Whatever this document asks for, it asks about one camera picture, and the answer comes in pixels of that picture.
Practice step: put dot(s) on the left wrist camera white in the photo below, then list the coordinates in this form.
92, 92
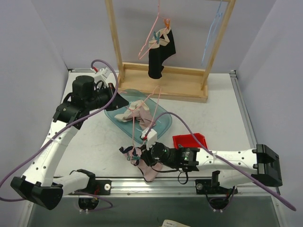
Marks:
101, 75

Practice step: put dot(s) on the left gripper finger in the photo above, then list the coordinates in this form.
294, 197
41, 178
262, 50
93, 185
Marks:
119, 100
117, 105

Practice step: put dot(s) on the teal clothespin on black underwear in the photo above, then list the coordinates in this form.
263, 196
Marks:
156, 37

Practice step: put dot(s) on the paper sheet bottom edge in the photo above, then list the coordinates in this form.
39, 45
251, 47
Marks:
172, 223

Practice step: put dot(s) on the black underwear beige waistband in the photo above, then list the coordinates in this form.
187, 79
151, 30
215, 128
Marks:
158, 53

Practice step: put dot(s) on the wooden clothes rack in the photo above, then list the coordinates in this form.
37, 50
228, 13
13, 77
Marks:
177, 83

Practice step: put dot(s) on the teal plastic basin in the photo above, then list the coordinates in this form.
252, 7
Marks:
131, 95

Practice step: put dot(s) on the pink underwear navy trim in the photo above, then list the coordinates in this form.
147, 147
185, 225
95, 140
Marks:
148, 173

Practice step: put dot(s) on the blue wire hanger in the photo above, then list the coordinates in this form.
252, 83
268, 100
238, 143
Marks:
212, 30

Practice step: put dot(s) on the aluminium mounting rail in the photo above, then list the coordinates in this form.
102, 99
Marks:
154, 185

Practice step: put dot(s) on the orange clothespin on black underwear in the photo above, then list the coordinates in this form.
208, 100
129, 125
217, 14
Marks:
167, 22

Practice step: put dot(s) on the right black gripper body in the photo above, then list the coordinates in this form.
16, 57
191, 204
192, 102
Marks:
144, 156

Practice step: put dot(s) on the beige pink underwear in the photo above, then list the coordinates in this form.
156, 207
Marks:
139, 111

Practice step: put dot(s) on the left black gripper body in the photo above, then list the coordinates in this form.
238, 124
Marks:
112, 96

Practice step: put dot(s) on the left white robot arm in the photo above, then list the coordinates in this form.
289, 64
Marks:
67, 121

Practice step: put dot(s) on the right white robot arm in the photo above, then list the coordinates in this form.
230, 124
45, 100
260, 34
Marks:
260, 165

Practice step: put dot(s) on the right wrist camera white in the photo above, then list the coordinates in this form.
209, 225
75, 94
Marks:
150, 136

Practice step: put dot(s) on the pink wire hanger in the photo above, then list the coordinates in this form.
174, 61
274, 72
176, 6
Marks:
141, 54
154, 113

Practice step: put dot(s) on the teal clothespin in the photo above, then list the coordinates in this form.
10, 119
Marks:
133, 157
156, 37

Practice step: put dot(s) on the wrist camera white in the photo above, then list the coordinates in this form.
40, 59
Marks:
150, 136
101, 75

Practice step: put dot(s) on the red plastic bin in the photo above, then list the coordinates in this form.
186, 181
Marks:
188, 141

